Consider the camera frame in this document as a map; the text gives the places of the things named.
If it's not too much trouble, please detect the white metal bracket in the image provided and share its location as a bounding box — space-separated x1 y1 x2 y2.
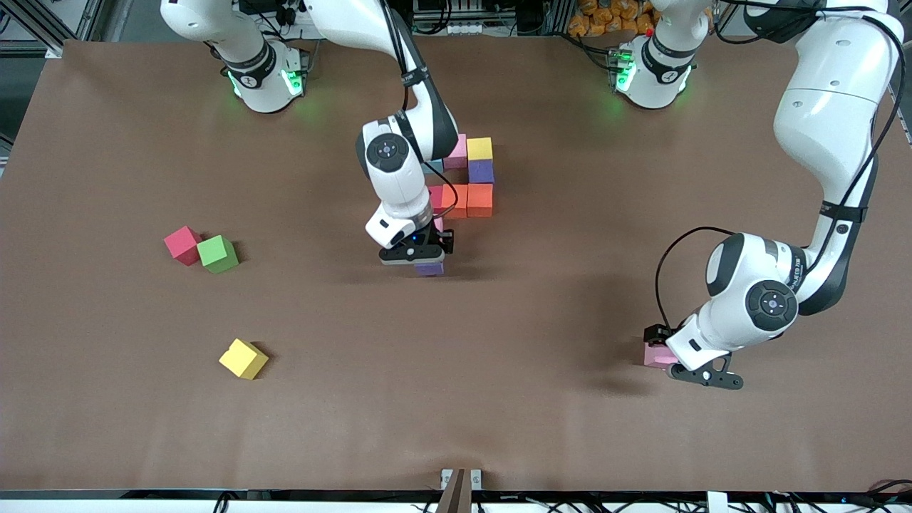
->
440 468 483 491

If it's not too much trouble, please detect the aluminium frame profile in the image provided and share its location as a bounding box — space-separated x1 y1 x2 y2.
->
0 0 108 59

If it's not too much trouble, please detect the dark slanted metal bar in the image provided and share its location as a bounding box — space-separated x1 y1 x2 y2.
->
435 468 475 513

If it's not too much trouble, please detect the green foam block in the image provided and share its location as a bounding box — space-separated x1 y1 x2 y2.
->
197 234 239 274

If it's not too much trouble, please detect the orange packaged goods pile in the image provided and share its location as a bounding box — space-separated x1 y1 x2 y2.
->
568 0 660 38

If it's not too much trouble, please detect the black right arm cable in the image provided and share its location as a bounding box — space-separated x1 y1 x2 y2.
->
427 162 459 218

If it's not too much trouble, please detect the orange foam block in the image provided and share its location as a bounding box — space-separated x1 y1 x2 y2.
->
441 185 469 219
467 183 494 218

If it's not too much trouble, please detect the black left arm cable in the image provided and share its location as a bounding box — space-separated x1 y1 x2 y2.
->
654 227 735 330

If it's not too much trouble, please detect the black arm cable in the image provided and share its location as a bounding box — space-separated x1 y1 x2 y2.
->
654 227 735 330
427 162 459 218

